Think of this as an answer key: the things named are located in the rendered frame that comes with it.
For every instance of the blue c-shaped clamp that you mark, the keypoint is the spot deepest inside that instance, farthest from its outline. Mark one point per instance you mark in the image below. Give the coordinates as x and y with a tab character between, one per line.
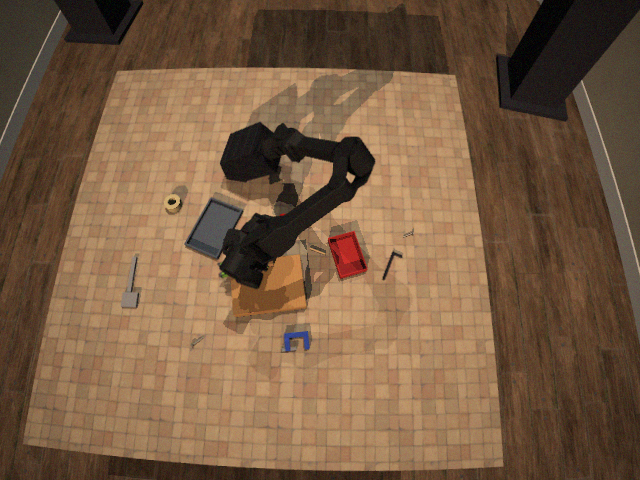
287	337

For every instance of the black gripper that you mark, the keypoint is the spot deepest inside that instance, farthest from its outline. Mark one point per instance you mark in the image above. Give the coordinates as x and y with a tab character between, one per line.
253	277

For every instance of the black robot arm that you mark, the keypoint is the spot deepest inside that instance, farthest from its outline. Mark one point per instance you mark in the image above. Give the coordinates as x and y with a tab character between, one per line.
279	233

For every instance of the red tray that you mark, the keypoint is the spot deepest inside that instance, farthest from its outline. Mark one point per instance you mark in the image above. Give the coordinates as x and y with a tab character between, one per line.
347	254

